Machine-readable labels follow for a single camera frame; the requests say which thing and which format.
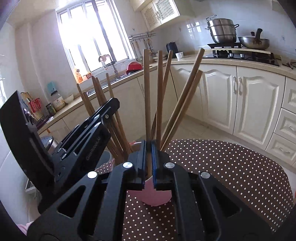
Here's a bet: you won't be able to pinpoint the metal utensil rail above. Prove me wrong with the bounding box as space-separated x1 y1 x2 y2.
128 31 156 41

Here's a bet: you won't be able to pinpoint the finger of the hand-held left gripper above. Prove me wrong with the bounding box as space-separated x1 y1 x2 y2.
53 122 112 186
59 98 120 149

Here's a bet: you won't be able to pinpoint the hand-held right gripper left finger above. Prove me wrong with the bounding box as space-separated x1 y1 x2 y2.
26 140 148 241

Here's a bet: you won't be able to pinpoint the metal sink faucet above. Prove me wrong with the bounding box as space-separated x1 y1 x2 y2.
98 54 120 79

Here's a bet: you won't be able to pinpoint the group of wooden chopsticks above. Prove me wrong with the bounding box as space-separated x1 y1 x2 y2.
76 48 206 163

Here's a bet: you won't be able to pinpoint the wooden chopstick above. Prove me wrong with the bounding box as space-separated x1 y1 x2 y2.
143 49 153 184

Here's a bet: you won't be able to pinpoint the kitchen window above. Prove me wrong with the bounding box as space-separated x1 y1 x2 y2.
56 0 131 75

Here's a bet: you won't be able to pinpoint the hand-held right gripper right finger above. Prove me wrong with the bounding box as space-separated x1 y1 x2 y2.
151 140 272 241

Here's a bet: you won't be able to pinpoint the black electric kettle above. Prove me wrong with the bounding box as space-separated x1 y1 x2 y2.
166 41 180 56

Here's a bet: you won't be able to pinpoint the cream upper kitchen cabinets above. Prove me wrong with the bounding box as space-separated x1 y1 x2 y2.
129 0 197 31

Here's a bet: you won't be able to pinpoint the person's pink trouser leg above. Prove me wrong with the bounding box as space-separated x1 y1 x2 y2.
19 221 36 235

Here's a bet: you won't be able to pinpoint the metal wok with black handle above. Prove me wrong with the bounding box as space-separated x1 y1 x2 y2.
238 28 270 50

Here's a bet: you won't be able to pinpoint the red utensil holder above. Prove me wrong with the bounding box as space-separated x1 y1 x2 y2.
28 98 42 114

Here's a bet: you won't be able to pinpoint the steel kitchen sink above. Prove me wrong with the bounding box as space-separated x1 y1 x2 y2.
86 77 130 95

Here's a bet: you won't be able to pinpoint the black gas stove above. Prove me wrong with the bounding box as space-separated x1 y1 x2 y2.
207 43 280 67

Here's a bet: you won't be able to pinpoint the white wooden stool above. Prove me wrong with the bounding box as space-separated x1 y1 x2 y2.
24 179 36 193

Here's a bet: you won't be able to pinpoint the hanging metal ladle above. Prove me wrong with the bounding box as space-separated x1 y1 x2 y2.
132 40 142 62

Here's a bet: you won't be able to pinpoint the silver black rice cooker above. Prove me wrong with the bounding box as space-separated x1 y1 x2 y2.
39 135 60 155

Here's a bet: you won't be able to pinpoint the brown polka dot tablecloth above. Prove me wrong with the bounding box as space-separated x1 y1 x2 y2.
95 138 294 241

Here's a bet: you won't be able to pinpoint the pink cylindrical container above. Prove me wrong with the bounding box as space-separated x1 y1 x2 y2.
102 139 172 207

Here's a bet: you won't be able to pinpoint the small dark jar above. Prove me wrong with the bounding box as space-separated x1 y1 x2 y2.
45 103 56 116

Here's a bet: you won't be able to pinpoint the hanging metal spatula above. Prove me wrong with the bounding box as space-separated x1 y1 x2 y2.
144 39 154 56

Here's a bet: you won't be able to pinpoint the large white filled jar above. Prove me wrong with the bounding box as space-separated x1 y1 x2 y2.
50 90 66 111

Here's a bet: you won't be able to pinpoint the red bowl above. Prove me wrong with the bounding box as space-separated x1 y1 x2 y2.
126 61 144 75

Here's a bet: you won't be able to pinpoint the stainless steel steamer pot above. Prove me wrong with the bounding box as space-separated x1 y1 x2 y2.
204 15 240 43

